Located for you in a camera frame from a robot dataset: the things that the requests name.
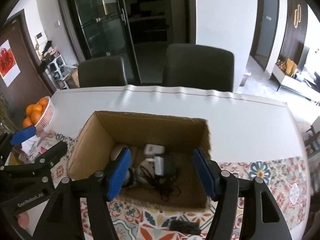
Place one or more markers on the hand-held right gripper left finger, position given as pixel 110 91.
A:
pixel 120 175

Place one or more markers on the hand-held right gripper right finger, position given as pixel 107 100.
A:
pixel 205 175

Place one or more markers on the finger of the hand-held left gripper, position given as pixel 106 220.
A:
pixel 22 133
pixel 53 152

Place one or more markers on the silver oval object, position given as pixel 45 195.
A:
pixel 130 178

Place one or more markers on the cardboard box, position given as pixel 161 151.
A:
pixel 190 150

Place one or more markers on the white charger cube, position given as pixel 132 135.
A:
pixel 153 150

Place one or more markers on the person's left hand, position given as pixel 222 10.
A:
pixel 23 221

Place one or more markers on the orange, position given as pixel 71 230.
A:
pixel 43 102
pixel 27 122
pixel 36 117
pixel 33 109

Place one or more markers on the printed tissue bag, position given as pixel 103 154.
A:
pixel 32 145

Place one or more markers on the white fruit basket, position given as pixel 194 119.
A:
pixel 47 116

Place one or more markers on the black clip holder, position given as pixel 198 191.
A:
pixel 185 227

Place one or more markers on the patterned table runner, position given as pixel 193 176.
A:
pixel 262 177

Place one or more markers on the white shoe rack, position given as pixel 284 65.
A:
pixel 58 72

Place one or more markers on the red door poster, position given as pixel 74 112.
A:
pixel 8 62

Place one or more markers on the small cardboard carton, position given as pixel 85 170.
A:
pixel 75 77

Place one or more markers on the brown entrance door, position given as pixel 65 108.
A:
pixel 25 55

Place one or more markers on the dark dining chair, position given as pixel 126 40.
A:
pixel 102 73
pixel 197 67

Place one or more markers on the white intercom panel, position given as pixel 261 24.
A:
pixel 40 37

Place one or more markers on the white media cabinet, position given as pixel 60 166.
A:
pixel 292 82

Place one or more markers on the black framed glass door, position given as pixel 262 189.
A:
pixel 100 25

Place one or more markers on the yellow bag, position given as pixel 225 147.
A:
pixel 290 67

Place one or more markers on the television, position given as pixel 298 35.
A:
pixel 311 65

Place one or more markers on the grey hallway door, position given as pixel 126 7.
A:
pixel 266 27

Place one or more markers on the light switch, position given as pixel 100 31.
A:
pixel 57 23

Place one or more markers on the dark slatted wall panel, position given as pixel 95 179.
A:
pixel 290 42

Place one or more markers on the gold wall ornament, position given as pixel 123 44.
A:
pixel 297 16

